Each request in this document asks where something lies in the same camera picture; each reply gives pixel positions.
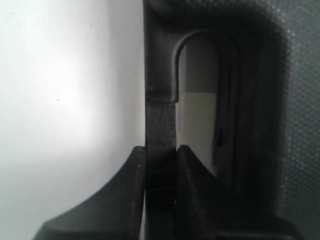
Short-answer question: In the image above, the black plastic tool case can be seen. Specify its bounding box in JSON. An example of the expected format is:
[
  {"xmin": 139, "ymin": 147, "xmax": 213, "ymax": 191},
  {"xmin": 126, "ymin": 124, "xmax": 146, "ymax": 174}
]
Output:
[{"xmin": 143, "ymin": 0, "xmax": 320, "ymax": 240}]

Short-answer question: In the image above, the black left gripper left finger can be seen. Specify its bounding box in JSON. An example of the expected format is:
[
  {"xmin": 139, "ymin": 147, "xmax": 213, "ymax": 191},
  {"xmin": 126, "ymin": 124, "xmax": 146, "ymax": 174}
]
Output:
[{"xmin": 34, "ymin": 146, "xmax": 146, "ymax": 240}]

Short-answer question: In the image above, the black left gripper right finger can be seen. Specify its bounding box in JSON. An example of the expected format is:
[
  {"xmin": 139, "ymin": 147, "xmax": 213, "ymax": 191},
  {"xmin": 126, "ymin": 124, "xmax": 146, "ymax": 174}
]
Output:
[{"xmin": 176, "ymin": 145, "xmax": 295, "ymax": 240}]

